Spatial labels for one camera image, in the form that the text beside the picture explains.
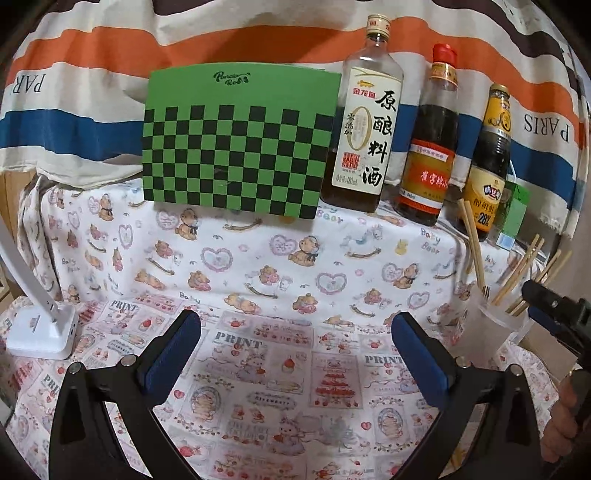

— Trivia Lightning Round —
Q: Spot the red cap vinegar bottle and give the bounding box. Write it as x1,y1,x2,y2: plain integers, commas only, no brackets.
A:
393,44,460,227

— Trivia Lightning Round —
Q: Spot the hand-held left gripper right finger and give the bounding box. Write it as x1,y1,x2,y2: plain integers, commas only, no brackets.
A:
390,311,543,480

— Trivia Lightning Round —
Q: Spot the gold cap soy sauce bottle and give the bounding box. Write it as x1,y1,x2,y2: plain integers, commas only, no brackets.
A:
457,83,513,243

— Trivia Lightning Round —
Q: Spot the white lamp base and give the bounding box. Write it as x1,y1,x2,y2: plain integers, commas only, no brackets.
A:
0,222,78,361

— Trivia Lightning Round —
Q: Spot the person's right hand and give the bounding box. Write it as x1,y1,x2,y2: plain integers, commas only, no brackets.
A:
542,375,585,463

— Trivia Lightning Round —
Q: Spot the small green carton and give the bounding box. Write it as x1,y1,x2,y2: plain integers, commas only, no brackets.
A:
496,181,529,251

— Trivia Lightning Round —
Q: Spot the striped backdrop cloth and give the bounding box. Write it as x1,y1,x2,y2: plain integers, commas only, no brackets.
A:
0,0,591,234

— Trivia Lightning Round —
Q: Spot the green checkered box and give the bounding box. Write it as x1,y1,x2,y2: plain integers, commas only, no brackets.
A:
141,69,342,221

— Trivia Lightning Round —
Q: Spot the bundle of wooden chopsticks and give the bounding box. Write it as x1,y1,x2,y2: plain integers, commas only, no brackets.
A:
457,198,573,317

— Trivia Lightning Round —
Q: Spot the strawberry print patchwork cloth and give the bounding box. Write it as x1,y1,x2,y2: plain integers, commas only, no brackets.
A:
0,295,559,480

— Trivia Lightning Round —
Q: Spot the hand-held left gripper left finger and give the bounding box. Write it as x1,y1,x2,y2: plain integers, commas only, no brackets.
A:
48,309,202,480

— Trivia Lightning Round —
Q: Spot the translucent plastic cup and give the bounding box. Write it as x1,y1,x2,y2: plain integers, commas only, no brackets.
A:
464,284,539,365

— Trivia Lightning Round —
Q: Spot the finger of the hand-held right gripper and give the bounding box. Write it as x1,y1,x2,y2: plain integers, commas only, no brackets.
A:
527,306,581,354
522,279,579,320

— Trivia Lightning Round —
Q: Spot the clear cooking wine bottle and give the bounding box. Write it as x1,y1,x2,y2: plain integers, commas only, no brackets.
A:
320,15,404,214

